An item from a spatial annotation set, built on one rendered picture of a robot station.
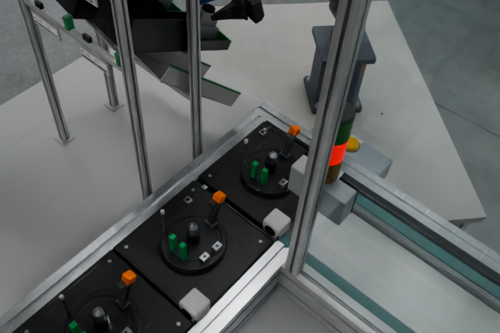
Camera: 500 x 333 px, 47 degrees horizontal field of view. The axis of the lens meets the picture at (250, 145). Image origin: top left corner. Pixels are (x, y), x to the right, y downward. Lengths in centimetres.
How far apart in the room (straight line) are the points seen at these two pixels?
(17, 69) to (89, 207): 180
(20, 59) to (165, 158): 182
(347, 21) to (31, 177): 101
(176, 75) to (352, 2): 63
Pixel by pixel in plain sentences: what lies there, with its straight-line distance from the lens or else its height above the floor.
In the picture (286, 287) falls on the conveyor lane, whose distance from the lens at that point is 129.
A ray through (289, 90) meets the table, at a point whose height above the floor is 86.
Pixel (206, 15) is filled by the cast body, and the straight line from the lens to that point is 128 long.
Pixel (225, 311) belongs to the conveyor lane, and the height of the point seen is 96.
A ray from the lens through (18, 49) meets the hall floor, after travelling 329.
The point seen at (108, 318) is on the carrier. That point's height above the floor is 101.
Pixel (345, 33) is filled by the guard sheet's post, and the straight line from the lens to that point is 74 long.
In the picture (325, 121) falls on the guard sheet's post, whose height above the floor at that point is 143.
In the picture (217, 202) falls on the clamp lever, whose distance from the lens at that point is 118.
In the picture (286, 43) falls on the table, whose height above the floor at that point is 86.
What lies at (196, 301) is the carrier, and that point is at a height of 99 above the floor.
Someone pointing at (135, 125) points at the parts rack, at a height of 117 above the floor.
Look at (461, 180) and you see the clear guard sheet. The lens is 79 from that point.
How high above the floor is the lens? 204
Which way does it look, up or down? 50 degrees down
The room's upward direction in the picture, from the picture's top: 5 degrees clockwise
